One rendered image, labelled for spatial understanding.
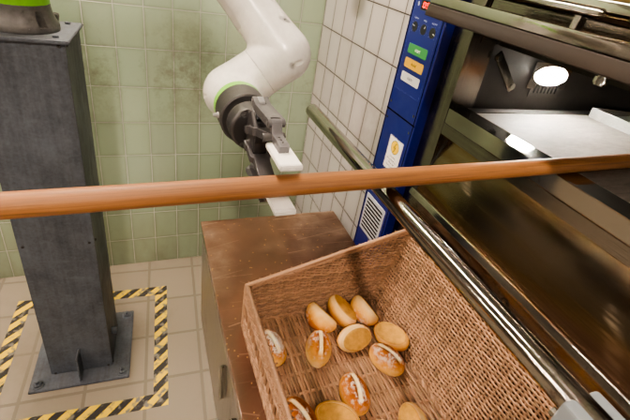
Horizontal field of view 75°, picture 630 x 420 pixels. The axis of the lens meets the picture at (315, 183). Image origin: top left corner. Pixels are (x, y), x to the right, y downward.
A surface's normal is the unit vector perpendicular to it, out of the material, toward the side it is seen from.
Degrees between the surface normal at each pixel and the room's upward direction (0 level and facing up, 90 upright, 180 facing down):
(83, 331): 90
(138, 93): 90
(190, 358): 0
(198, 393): 0
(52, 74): 90
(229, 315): 0
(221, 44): 90
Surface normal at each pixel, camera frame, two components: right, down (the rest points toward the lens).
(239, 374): 0.15, -0.85
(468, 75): 0.34, 0.51
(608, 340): -0.82, -0.25
